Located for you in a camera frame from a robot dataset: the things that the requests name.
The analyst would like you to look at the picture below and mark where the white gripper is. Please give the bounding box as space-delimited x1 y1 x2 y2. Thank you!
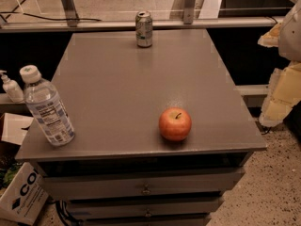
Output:
258 0 301 127

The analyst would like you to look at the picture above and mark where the silver green 7up can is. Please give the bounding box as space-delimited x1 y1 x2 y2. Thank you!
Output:
135 11 152 48

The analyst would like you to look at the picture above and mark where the red yellow apple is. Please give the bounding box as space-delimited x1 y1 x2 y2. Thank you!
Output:
159 107 192 141

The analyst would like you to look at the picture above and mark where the grey drawer cabinet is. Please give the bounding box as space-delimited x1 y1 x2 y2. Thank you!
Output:
17 29 265 226

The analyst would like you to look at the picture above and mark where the clear plastic water bottle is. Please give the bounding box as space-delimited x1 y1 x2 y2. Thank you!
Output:
20 65 75 146

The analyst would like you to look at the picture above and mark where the white pump dispenser bottle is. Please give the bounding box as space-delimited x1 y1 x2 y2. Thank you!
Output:
0 70 24 103

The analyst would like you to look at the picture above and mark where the brown open cardboard box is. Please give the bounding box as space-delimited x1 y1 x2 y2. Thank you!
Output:
0 112 35 174

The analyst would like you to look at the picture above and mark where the white cardboard box with print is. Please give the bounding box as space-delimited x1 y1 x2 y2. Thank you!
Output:
0 163 48 226

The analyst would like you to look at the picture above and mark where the metal frame rail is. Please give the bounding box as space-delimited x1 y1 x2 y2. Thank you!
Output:
0 0 301 34

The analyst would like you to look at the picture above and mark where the black cable on floor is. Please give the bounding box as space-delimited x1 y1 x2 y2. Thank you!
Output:
0 0 103 23

